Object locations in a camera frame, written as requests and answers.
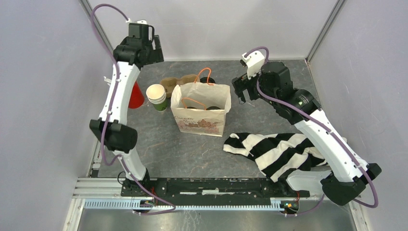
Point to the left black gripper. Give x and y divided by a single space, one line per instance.
156 55

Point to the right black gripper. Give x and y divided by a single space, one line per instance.
242 83

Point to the brown paper bag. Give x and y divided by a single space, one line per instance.
201 95

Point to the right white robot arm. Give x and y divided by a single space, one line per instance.
349 174

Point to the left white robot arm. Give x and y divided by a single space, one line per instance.
111 127

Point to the brown cardboard cup carrier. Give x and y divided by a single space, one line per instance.
170 83

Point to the stack of black lids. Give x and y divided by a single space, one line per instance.
207 80

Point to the stack of paper cups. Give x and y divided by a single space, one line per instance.
156 95

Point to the red plastic cup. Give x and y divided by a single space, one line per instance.
136 99

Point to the white wrapped straws bundle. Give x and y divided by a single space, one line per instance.
107 80

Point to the black white striped cloth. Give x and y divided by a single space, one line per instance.
275 154

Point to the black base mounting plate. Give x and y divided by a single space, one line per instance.
210 191

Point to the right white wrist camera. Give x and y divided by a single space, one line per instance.
253 61

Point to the aluminium frame rail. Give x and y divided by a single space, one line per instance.
105 193

